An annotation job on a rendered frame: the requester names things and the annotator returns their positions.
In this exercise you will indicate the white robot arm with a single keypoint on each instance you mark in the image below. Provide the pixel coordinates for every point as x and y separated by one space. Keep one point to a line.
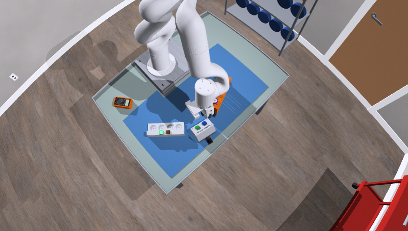
157 28

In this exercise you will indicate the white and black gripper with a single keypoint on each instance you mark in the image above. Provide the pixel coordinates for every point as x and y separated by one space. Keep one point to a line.
207 112

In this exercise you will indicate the orange tube rack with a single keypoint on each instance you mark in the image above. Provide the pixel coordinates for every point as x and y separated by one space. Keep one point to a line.
220 100

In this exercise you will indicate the blue flat mat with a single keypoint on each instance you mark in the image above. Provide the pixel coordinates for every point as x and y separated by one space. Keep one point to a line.
173 153

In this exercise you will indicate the orange digital multimeter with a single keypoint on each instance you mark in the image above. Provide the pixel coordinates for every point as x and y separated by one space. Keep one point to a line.
122 102

